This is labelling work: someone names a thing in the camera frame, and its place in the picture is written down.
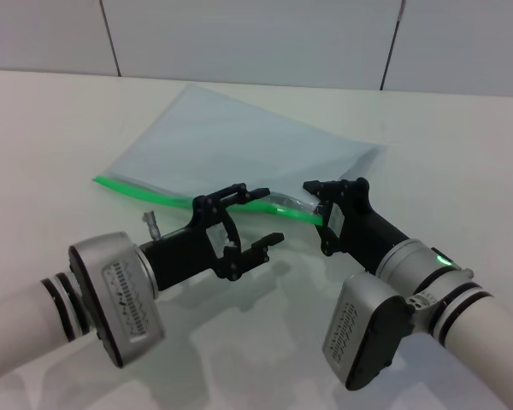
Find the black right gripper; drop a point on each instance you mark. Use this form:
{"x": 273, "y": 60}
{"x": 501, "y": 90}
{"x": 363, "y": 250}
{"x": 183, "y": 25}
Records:
{"x": 367, "y": 235}

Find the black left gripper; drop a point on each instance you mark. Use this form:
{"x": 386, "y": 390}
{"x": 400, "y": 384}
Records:
{"x": 184, "y": 260}

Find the clear green-zip document bag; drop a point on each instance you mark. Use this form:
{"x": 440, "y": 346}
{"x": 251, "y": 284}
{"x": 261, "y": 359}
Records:
{"x": 239, "y": 141}

